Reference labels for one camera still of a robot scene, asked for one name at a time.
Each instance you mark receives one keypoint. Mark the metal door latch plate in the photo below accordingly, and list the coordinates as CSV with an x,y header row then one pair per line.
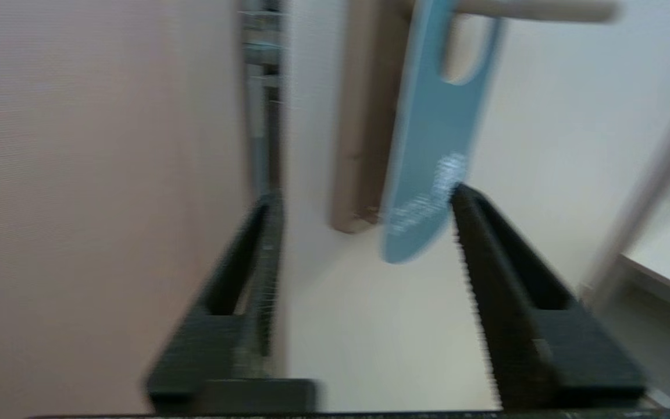
x,y
262,87

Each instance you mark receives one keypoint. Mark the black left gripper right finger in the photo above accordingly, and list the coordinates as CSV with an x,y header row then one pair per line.
x,y
533,331

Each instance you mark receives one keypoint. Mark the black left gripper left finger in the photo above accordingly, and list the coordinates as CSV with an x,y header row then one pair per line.
x,y
218,343

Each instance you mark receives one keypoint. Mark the beige door frame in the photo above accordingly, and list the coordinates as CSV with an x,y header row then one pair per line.
x,y
233,116

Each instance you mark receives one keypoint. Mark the white room door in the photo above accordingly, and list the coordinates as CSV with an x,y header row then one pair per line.
x,y
544,145

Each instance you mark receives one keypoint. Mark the brown metal lock plate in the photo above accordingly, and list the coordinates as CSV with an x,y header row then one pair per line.
x,y
364,116

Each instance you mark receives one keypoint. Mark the white door hanger sign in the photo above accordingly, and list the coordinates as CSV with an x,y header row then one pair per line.
x,y
434,151

